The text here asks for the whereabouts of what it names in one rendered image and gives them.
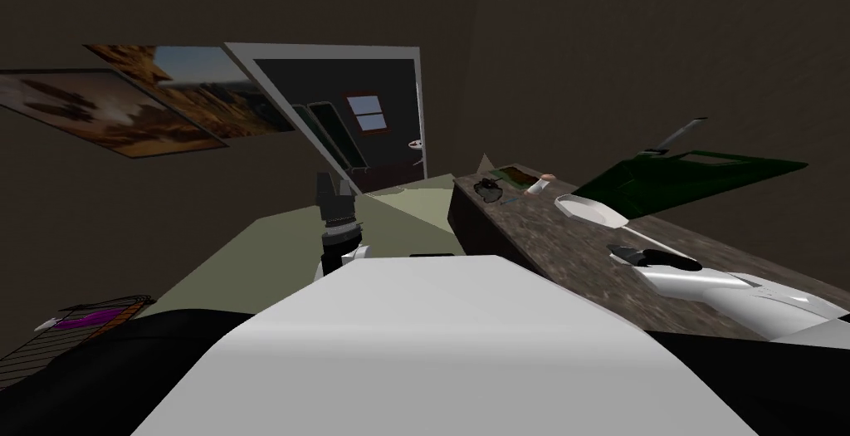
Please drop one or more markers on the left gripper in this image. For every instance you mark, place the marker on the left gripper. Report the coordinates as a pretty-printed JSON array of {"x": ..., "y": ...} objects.
[{"x": 337, "y": 209}]

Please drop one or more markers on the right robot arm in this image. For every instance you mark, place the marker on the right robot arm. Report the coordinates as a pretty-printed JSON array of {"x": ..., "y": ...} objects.
[{"x": 704, "y": 284}]

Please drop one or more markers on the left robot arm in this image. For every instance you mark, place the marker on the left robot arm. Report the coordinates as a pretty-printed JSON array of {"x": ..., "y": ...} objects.
[{"x": 340, "y": 244}]

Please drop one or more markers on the red framed window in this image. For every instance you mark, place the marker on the red framed window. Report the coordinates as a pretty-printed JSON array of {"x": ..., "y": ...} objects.
[{"x": 366, "y": 113}]

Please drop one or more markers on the black lumpy object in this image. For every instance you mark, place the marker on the black lumpy object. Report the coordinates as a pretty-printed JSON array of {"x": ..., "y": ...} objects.
[{"x": 489, "y": 190}]

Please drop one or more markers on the blue pen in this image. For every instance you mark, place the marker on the blue pen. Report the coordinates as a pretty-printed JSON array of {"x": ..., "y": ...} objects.
[{"x": 511, "y": 201}]

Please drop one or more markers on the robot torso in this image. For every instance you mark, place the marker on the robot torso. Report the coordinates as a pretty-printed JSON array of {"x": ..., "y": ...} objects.
[{"x": 431, "y": 356}]

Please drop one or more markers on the white bottle with tan cap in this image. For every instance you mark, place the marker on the white bottle with tan cap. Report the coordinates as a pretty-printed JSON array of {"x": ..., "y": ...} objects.
[{"x": 537, "y": 186}]

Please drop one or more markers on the white pan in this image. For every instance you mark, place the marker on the white pan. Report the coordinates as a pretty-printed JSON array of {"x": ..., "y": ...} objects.
[{"x": 588, "y": 210}]

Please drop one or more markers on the purple object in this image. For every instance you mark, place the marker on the purple object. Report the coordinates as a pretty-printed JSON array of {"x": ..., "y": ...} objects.
[{"x": 86, "y": 320}]

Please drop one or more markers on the grey faucet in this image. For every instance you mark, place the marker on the grey faucet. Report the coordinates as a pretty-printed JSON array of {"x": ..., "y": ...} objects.
[{"x": 677, "y": 136}]

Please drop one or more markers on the desert landscape wall picture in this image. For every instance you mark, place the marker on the desert landscape wall picture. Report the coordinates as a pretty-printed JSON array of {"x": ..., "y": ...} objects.
[{"x": 212, "y": 97}]

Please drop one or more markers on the brown cloudy wall picture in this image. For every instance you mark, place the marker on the brown cloudy wall picture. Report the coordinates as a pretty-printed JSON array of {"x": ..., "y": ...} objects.
[{"x": 99, "y": 112}]

